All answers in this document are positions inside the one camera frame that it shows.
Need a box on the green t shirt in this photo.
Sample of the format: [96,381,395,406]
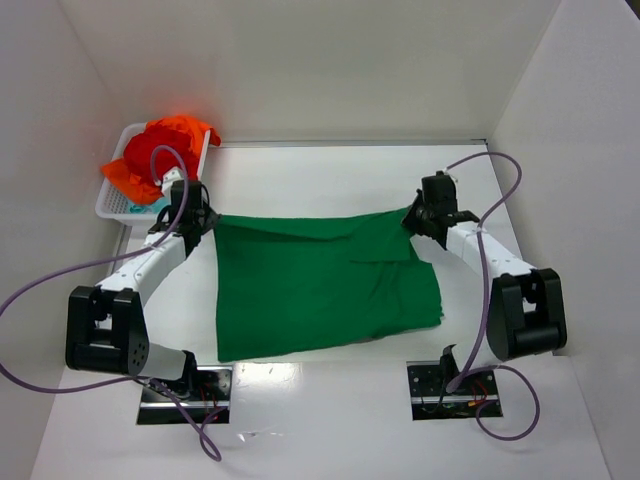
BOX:
[214,208,443,362]

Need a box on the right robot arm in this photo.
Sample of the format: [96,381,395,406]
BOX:
[402,171,568,392]

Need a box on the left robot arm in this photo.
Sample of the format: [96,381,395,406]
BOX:
[65,180,220,399]

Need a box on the teal t shirt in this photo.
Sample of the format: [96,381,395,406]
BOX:
[126,198,168,215]

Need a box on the red t shirt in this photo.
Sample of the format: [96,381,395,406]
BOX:
[123,124,200,183]

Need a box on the orange t shirt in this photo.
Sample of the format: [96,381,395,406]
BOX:
[101,115,221,205]

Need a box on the white plastic basket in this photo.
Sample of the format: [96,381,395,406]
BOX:
[96,122,212,226]

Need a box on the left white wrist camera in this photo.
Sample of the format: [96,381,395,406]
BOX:
[160,167,184,196]

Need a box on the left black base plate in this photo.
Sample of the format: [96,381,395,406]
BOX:
[136,366,233,426]

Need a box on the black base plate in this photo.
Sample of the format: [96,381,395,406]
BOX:
[406,361,503,421]
[136,366,233,426]

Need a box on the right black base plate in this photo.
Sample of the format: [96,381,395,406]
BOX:
[406,361,503,421]

